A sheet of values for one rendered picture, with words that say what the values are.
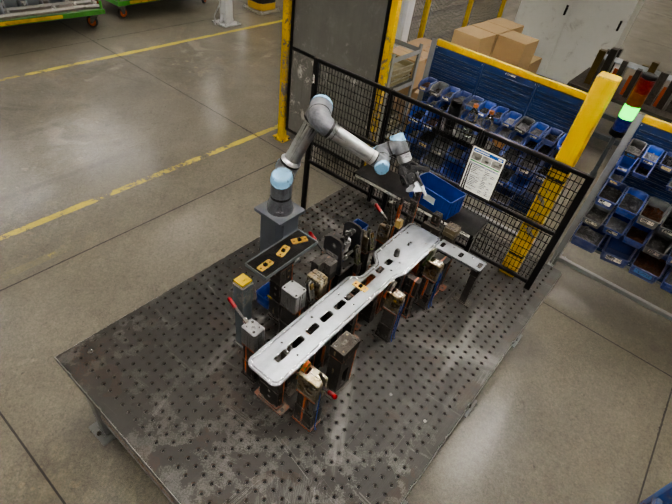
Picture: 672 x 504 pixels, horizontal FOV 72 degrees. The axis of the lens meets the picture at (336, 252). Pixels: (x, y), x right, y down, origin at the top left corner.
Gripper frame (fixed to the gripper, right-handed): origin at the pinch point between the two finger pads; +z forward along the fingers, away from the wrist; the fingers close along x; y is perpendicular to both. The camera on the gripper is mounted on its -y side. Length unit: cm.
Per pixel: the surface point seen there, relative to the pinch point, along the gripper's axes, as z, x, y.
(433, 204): 12.4, -33.0, -16.0
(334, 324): 36, 32, 71
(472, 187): 12, -30, -42
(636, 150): 37, -59, -179
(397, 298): 39, 24, 37
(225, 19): -318, -614, 20
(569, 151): 6, 15, -78
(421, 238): 25.9, -19.2, 2.4
